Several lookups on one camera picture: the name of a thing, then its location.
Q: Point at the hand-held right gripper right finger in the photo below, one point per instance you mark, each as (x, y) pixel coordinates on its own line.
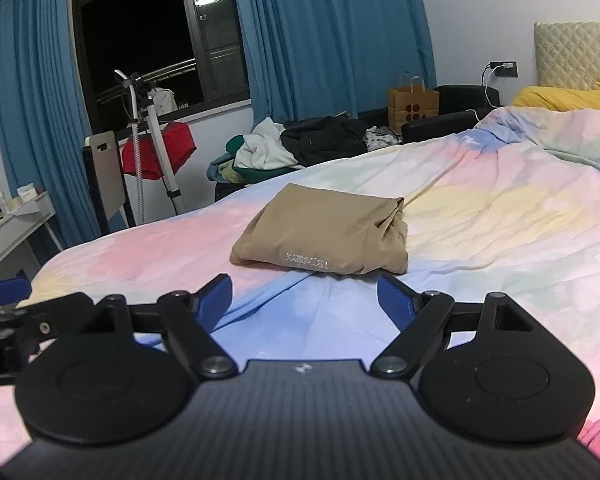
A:
(395, 302)

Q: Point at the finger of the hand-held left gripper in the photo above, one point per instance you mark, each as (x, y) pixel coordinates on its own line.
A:
(55, 317)
(2, 294)

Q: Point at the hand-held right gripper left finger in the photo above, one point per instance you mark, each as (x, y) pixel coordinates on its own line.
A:
(215, 300)

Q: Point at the khaki t-shirt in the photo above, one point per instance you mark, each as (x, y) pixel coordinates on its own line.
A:
(325, 230)

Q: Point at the white dressing table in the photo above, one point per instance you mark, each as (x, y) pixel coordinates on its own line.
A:
(10, 240)

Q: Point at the small white bottle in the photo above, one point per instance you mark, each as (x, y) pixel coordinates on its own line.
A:
(0, 202)

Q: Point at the white box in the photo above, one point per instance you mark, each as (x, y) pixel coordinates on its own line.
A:
(27, 193)

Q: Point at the light blue cloth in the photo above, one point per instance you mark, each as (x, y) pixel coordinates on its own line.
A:
(215, 170)

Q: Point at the garment steamer stand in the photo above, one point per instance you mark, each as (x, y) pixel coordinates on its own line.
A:
(167, 170)

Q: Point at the pastel rainbow blanket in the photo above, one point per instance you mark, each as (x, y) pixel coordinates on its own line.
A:
(505, 210)

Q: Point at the red garment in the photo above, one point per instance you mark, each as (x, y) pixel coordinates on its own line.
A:
(177, 147)

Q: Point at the green garment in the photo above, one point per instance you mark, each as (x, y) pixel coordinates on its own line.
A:
(235, 142)

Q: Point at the white patterned cloth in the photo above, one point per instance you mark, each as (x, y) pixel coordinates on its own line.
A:
(380, 139)

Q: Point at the black garment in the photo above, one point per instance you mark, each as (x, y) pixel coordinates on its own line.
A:
(325, 142)

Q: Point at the blue curtain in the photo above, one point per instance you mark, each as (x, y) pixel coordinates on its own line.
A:
(35, 110)
(330, 35)

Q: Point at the brown paper bag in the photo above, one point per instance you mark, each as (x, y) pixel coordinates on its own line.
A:
(412, 110)

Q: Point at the white hanging garment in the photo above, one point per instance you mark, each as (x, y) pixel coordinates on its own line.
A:
(165, 101)

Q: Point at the black sofa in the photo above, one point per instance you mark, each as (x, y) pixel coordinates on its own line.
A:
(460, 100)

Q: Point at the yellow bedding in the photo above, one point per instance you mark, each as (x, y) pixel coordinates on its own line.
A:
(560, 97)

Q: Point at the dark window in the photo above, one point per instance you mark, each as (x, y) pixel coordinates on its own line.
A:
(130, 25)

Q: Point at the beige quilted headboard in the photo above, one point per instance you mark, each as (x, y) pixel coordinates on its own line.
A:
(580, 55)

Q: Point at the wall socket with charger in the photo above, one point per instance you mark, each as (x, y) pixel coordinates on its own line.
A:
(505, 69)

